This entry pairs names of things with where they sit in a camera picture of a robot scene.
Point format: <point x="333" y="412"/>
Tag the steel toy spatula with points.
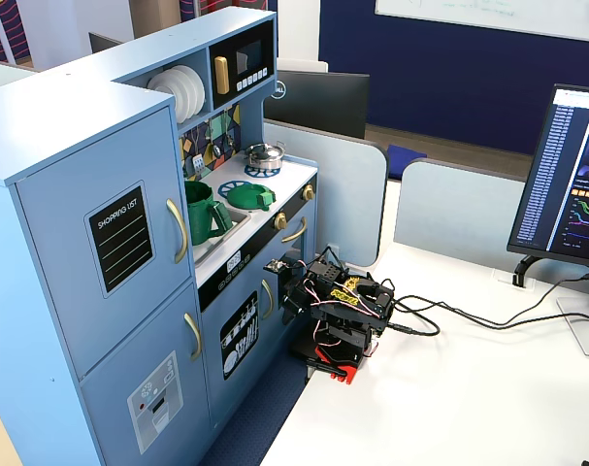
<point x="197" y="166"/>

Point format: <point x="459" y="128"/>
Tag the blue wooden toy kitchen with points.
<point x="129" y="97"/>

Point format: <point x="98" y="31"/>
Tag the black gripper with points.
<point x="291" y="295"/>

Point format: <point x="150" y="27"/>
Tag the blue chair seat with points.
<point x="410" y="160"/>

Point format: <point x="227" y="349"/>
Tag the grey desk divider panel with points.
<point x="3" y="73"/>
<point x="459" y="209"/>
<point x="347" y="194"/>

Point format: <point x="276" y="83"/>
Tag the blue oven door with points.
<point x="309" y="235"/>

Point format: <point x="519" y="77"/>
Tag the small wrist camera board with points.
<point x="276" y="265"/>

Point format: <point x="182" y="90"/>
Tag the red black arm base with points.
<point x="347" y="371"/>

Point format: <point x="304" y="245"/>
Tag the black toy microwave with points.
<point x="255" y="43"/>

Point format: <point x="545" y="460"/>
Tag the black monitor with lit screen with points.
<point x="566" y="170"/>

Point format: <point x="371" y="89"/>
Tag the gold stove knob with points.
<point x="280" y="221"/>
<point x="308" y="192"/>

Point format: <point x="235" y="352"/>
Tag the silver monitor base plate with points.
<point x="582" y="330"/>

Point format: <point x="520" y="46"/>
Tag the blue freezer door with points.
<point x="109" y="388"/>

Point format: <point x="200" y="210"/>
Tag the blue fridge door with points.
<point x="56" y="242"/>

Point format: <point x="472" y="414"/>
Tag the steel toy ladle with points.
<point x="217" y="149"/>

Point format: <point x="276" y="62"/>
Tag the white toy plate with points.
<point x="189" y="94"/>
<point x="168" y="77"/>
<point x="153" y="83"/>

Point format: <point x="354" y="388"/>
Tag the black box with logo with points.
<point x="323" y="102"/>

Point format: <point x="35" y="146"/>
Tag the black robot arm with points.
<point x="357" y="310"/>

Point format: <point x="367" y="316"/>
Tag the black monitor back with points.
<point x="102" y="43"/>

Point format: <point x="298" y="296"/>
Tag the green plastic jug container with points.
<point x="199" y="213"/>

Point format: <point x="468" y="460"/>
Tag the blue dishwasher door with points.
<point x="216" y="388"/>

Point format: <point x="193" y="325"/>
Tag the steel toy spoon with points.
<point x="230" y="140"/>

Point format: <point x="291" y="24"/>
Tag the steel pot with lid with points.
<point x="265" y="155"/>

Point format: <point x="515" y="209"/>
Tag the white whiteboard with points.
<point x="493" y="12"/>

